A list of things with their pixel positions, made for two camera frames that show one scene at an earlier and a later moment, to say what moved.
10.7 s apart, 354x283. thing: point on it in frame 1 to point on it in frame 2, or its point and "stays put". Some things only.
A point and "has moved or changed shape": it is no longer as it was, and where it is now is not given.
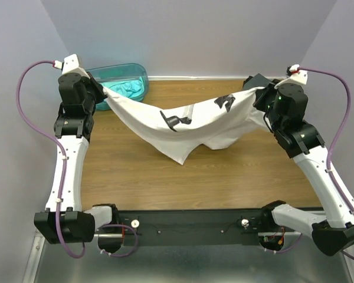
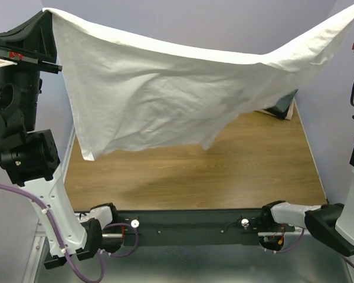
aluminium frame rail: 34,258 stays put
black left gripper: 91,81 to 28,43
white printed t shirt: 177,131 has moved or changed shape
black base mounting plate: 192,228 stays put
